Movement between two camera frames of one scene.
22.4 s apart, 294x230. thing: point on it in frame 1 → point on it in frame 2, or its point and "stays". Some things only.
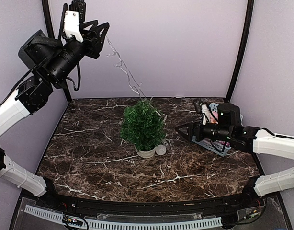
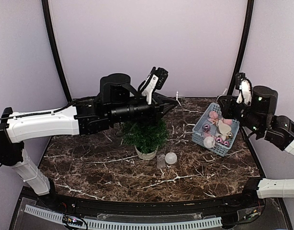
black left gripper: (100, 40) → (160, 109)
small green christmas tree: (142, 125) stays
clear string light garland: (117, 65) → (171, 158)
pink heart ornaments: (212, 119) stays
